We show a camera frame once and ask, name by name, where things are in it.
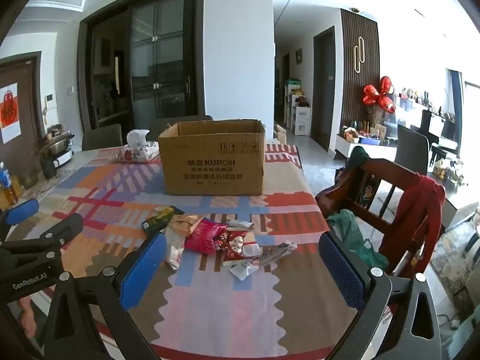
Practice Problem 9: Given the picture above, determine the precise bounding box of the floral tissue pack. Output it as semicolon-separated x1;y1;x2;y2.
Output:
117;129;161;164

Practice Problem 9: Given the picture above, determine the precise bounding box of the pink snack packet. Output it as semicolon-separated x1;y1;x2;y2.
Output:
184;218;229;254

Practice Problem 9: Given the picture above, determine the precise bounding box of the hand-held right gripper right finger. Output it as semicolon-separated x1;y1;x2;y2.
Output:
318;230;442;360

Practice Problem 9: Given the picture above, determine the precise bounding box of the beige orange snack packet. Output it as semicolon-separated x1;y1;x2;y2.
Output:
170;214;205;235

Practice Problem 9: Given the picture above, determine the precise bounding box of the black cup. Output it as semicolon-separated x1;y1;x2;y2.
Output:
40;157;58;180

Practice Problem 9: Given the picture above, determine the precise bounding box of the person's left forearm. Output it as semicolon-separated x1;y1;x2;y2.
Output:
19;295;38;338

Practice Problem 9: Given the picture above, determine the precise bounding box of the long brown white snack bar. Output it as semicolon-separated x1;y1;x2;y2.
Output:
229;241;298;281

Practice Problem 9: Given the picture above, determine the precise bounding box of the green cloth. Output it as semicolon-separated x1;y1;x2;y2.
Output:
326;209;389;269

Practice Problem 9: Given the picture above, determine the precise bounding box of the wooden high chair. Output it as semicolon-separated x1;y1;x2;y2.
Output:
315;154;447;276

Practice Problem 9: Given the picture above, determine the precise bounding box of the large white snack packet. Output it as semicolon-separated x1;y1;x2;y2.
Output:
165;225;188;271

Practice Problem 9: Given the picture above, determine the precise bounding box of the brown entrance door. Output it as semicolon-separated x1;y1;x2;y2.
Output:
0;52;47;190

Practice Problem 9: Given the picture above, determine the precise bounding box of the red garment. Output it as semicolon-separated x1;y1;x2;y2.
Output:
379;174;446;267

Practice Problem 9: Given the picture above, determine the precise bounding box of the red snack packet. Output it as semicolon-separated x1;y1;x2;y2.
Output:
215;229;256;261

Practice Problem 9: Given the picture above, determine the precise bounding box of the brown cardboard box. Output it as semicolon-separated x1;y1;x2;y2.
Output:
157;119;266;196

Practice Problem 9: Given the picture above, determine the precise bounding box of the black chair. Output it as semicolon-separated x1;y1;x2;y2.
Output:
420;109;444;147

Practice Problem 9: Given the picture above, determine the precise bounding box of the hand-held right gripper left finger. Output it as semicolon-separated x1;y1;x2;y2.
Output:
43;232;167;360

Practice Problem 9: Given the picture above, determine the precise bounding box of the dark green hat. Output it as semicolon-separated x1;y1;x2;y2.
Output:
349;145;380;169

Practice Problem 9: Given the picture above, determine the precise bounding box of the red bow balloon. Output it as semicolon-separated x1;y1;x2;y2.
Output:
362;76;397;114

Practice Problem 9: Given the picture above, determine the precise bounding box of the white storage shelf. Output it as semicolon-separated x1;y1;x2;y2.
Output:
283;79;312;136

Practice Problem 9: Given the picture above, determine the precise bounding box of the steel electric cooking pot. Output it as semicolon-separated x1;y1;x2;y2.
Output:
37;130;76;169

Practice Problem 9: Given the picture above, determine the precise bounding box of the colourful patterned tablecloth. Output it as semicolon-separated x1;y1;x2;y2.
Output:
7;144;359;360

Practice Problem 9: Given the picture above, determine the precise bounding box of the gold loop wall ornament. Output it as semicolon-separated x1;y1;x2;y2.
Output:
353;37;365;74

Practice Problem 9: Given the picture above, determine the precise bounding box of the red white wall poster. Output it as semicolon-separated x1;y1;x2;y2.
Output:
0;82;19;144

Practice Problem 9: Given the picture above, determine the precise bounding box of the green snack packet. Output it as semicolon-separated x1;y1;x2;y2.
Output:
142;206;176;231

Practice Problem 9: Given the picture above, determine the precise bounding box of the dark hallway door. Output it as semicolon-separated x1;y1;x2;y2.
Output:
312;26;336;152

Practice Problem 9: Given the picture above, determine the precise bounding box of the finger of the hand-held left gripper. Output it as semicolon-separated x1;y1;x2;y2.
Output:
0;199;40;240
22;213;84;250

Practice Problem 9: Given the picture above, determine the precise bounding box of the blue label drink bottle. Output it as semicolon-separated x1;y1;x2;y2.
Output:
0;162;19;206

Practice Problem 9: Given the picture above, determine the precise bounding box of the white low cabinet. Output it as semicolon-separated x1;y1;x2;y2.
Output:
334;120;398;162

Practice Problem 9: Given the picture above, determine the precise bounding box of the dark glass sliding door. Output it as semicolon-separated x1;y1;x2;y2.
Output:
77;0;206;132

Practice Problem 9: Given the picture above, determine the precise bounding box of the brown slatted wall panel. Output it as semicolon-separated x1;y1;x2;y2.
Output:
339;8;380;136

